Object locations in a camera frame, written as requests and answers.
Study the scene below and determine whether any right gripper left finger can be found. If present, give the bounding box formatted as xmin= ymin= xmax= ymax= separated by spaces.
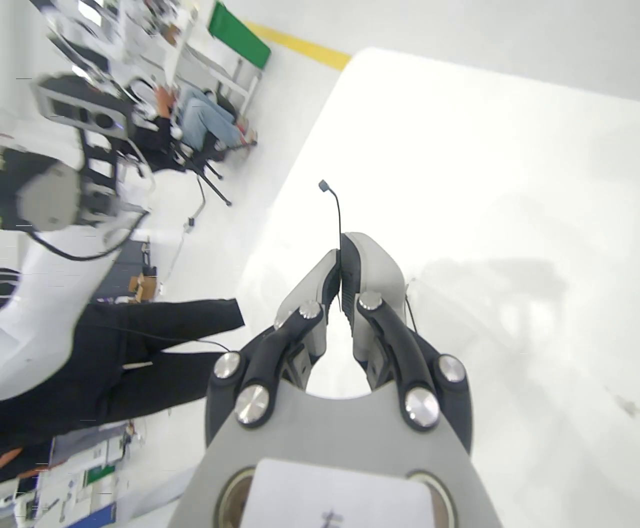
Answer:
xmin=205 ymin=248 xmax=344 ymax=448

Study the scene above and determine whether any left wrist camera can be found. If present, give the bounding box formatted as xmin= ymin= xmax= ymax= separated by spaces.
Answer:
xmin=30 ymin=74 xmax=151 ymax=217

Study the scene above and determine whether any person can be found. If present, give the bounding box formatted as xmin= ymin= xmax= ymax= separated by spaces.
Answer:
xmin=132 ymin=82 xmax=259 ymax=170
xmin=0 ymin=297 xmax=246 ymax=482

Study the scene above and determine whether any black office chair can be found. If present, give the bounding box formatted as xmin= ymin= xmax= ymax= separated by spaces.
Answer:
xmin=167 ymin=136 xmax=234 ymax=207

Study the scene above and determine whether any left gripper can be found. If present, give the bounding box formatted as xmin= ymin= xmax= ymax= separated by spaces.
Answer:
xmin=0 ymin=148 xmax=87 ymax=234

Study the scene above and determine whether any black cable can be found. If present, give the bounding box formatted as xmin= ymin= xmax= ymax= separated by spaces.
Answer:
xmin=29 ymin=209 xmax=152 ymax=263

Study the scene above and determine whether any thin black zip tie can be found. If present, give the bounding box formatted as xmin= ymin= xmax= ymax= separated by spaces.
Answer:
xmin=318 ymin=179 xmax=420 ymax=335

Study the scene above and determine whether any green partition panel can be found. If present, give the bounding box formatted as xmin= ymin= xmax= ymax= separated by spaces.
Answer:
xmin=207 ymin=0 xmax=273 ymax=70

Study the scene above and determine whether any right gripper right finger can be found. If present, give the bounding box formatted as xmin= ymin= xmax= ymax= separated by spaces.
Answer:
xmin=341 ymin=232 xmax=474 ymax=456

